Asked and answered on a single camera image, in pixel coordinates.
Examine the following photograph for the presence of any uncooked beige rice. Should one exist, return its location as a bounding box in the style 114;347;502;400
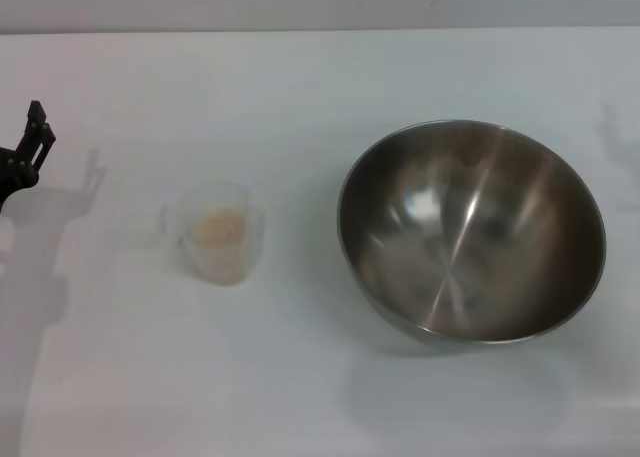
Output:
192;209;249;281

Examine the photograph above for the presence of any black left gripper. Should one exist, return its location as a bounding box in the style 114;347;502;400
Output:
0;100;57;214

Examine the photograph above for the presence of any stainless steel mixing bowl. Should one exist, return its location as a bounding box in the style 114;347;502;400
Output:
335;119;608;348

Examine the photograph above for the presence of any clear plastic measuring cup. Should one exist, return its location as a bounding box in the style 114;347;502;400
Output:
158;180;266;288

